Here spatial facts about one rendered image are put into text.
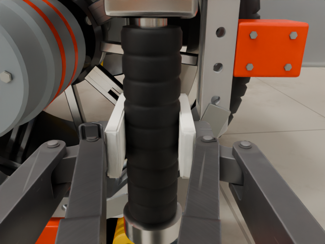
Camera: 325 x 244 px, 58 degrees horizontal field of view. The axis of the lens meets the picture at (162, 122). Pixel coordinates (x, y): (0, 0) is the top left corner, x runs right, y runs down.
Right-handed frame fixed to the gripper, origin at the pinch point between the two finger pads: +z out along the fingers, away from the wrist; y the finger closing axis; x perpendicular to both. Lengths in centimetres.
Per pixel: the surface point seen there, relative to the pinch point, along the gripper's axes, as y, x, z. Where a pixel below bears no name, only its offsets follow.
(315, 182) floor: 85, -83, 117
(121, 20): -11, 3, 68
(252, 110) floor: 83, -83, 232
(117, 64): -13, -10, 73
